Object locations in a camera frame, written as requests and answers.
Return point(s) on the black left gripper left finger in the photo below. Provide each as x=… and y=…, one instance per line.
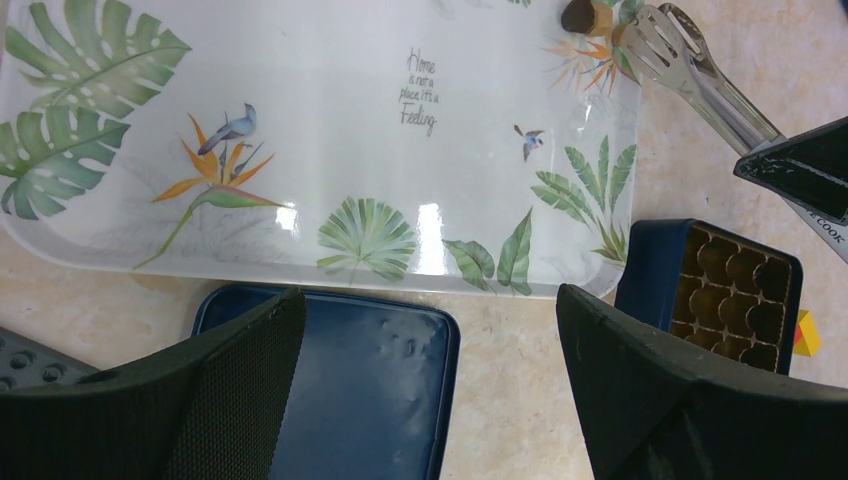
x=209, y=407

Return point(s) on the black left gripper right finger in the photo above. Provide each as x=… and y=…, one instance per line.
x=653, y=406

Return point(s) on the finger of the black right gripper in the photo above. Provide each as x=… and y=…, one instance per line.
x=809, y=169

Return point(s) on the silver metal tongs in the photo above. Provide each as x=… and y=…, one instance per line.
x=664, y=44

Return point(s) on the blue chocolate box with insert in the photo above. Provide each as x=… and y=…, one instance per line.
x=714, y=288

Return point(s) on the dark blue box lid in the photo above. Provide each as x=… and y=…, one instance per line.
x=371, y=396

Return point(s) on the yellow toy brick right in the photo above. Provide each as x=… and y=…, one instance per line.
x=807, y=341

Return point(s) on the grey building baseplate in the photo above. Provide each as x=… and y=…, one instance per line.
x=26, y=363

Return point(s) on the white leaf-print tray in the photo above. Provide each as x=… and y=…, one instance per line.
x=447, y=146

